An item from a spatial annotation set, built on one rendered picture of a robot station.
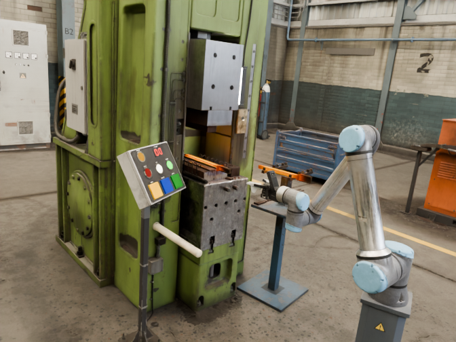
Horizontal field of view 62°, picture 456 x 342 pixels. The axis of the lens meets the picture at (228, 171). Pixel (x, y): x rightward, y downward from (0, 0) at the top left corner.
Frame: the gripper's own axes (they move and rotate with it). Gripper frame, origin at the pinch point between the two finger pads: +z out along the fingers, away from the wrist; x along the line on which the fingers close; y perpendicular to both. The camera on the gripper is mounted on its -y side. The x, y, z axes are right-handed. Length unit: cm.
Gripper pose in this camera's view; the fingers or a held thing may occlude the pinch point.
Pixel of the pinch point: (254, 180)
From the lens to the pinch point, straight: 222.0
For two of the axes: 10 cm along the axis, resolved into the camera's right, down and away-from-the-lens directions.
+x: 7.4, -1.1, 6.6
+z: -6.7, -2.4, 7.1
